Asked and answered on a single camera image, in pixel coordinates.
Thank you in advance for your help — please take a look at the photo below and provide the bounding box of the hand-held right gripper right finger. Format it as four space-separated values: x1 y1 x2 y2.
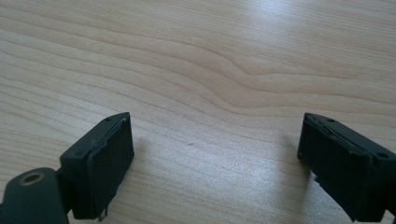
297 112 396 223

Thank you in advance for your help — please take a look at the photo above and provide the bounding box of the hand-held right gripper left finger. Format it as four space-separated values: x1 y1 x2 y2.
59 112 135 222

